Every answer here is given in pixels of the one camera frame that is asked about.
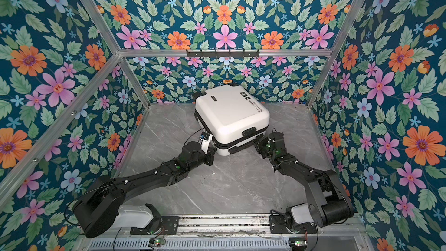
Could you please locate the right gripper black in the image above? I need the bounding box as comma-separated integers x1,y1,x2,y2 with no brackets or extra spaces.
252,136,276,160

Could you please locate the white hard-shell suitcase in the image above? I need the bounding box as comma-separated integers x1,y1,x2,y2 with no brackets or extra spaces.
194,84,270,156

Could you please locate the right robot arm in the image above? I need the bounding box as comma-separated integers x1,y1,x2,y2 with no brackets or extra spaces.
253,131,354,232

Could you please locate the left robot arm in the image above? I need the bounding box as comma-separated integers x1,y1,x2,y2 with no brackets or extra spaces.
73,141,217,238

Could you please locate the white vent grille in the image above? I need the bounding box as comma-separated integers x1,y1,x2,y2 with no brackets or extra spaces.
88,237,291,251

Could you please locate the black hook rack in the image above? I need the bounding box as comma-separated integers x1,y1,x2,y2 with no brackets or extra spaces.
186,50,260,58

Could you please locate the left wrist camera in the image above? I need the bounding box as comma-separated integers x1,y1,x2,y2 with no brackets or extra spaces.
198,132,213,154

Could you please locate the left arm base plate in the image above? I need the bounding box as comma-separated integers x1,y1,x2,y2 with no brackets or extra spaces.
130,216,180,235

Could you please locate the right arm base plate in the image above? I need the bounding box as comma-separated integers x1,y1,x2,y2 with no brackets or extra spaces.
269,214,318,235

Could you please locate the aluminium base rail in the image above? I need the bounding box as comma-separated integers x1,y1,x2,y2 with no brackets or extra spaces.
81,213,367,239

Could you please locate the aluminium frame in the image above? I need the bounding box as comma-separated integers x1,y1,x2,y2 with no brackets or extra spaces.
0,0,379,210

